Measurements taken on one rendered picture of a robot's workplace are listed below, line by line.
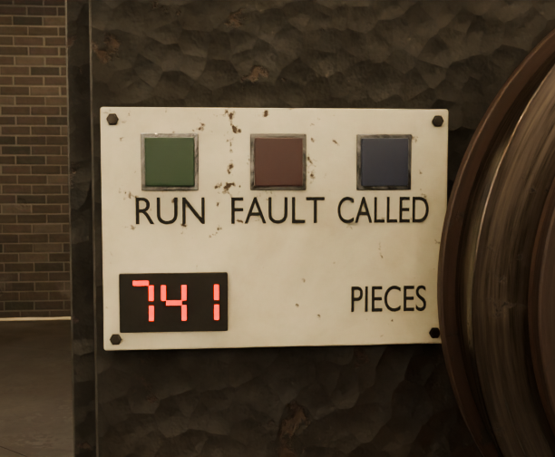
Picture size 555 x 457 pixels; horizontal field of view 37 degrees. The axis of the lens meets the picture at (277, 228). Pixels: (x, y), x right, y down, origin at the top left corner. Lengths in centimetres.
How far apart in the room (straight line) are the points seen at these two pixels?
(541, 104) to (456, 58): 16
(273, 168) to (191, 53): 11
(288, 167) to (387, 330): 15
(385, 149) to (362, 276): 10
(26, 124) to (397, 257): 614
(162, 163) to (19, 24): 620
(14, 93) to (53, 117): 34
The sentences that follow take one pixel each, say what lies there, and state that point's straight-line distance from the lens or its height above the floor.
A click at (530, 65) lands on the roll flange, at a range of 60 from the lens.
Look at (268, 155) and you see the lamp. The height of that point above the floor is 120.
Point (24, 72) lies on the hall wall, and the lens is 675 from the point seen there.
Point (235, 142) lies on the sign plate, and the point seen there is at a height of 121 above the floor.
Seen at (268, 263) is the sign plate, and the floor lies 112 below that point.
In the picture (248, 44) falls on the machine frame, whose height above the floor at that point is 129.
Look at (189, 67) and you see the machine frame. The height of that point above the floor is 127.
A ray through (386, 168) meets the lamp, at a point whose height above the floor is 120.
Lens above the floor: 120
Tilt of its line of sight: 4 degrees down
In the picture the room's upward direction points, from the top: straight up
